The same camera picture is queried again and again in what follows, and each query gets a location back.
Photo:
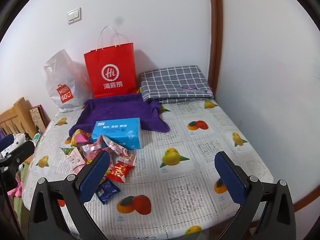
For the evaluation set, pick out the white plastic bag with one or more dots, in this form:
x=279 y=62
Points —
x=62 y=85

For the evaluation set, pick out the dark blue snack packet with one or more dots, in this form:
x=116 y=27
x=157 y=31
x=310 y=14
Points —
x=107 y=191

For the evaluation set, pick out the white lychee gummy bag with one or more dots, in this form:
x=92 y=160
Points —
x=121 y=152

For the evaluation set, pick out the green cloth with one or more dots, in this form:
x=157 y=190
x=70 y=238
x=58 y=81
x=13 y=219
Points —
x=21 y=205

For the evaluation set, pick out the pile of snack packets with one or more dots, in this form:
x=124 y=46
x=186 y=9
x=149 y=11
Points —
x=83 y=140

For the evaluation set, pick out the fruit print tablecloth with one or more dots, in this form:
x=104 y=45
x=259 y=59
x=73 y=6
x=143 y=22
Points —
x=190 y=150

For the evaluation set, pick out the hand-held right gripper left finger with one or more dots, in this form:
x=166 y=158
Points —
x=95 y=177

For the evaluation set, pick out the blue tissue box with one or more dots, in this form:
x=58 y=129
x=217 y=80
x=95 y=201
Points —
x=117 y=132

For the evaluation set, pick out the white floral cloth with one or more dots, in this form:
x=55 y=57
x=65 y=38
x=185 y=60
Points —
x=16 y=140

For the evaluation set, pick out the grey checked folded cloth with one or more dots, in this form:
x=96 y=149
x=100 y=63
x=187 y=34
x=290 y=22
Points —
x=175 y=82

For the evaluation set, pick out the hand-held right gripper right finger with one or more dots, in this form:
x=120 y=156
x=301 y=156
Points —
x=230 y=180

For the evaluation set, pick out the brown wooden door frame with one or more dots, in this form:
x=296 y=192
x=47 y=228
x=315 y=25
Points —
x=215 y=42

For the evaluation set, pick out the white light switch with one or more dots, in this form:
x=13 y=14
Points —
x=74 y=15

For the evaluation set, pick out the pink peach snack packet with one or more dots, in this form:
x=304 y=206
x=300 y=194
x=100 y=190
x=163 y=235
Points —
x=76 y=160

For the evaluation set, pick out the pink cloth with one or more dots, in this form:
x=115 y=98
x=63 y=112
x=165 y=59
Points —
x=15 y=186

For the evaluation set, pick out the red paper bag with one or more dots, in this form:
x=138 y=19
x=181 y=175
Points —
x=110 y=72

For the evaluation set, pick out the purple towel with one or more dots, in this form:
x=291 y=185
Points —
x=117 y=107

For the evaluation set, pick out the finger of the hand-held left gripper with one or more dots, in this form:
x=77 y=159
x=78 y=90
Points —
x=6 y=143
x=22 y=150

